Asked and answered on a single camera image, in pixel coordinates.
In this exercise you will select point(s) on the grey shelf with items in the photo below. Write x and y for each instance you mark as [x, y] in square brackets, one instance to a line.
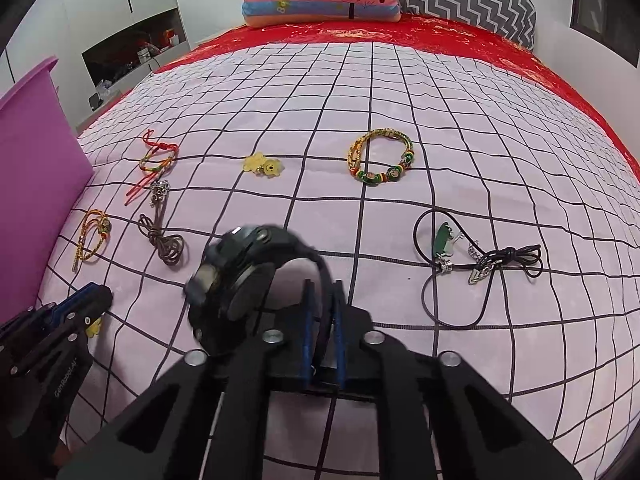
[90, 5]

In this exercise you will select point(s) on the red bedsheet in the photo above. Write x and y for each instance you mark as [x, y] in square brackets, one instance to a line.
[400, 30]

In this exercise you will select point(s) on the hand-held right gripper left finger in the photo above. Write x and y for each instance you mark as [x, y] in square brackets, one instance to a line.
[307, 332]

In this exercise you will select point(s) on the shelf clutter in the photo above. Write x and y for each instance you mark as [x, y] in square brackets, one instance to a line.
[130, 55]

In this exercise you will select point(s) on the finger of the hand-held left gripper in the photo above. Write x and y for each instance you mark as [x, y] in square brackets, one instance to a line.
[95, 300]
[65, 302]

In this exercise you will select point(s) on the yellow jade pendant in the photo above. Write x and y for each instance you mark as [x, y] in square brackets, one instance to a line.
[272, 167]

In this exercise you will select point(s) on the black wrist watch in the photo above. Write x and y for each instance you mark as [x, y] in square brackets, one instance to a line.
[235, 260]

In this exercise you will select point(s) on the dark window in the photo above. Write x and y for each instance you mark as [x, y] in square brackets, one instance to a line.
[600, 5]

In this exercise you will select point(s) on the small yellow flower charm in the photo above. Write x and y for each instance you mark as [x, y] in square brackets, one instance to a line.
[93, 329]

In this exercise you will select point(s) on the white checked bed sheet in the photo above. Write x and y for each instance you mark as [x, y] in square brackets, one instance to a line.
[350, 110]

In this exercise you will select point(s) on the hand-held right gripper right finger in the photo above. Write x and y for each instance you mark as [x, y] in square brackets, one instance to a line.
[340, 340]

